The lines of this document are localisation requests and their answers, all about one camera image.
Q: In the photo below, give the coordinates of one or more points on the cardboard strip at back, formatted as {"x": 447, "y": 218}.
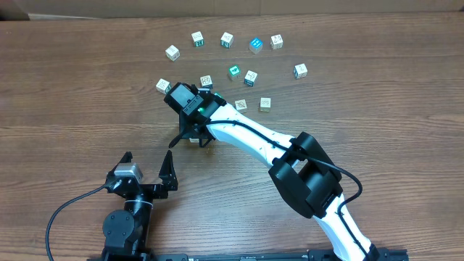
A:
{"x": 88, "y": 9}

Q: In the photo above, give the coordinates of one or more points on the wooden block leaf drawing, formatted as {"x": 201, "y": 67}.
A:
{"x": 241, "y": 105}

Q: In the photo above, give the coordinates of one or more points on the green top wooden block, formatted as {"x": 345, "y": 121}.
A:
{"x": 234, "y": 72}

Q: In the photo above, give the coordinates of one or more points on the wooden block teal side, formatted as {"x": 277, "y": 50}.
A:
{"x": 226, "y": 40}

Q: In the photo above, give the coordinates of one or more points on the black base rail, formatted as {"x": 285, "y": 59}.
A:
{"x": 311, "y": 255}

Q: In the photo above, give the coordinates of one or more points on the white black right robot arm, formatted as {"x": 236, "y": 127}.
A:
{"x": 305, "y": 177}

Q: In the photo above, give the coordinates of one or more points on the wooden block blue drawing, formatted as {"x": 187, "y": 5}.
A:
{"x": 250, "y": 78}

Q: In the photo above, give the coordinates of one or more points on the blue top wooden block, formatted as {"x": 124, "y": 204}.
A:
{"x": 255, "y": 45}

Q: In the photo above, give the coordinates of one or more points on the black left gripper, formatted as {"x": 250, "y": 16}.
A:
{"x": 146, "y": 187}

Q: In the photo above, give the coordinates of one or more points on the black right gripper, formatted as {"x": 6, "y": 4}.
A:
{"x": 192, "y": 130}

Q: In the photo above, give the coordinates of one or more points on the wooden block left green side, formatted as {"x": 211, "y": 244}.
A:
{"x": 163, "y": 86}

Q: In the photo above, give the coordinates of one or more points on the wooden block green side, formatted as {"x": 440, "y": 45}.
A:
{"x": 163, "y": 86}
{"x": 197, "y": 39}

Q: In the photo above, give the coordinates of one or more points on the wooden block blue side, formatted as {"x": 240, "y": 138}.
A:
{"x": 300, "y": 71}
{"x": 206, "y": 82}

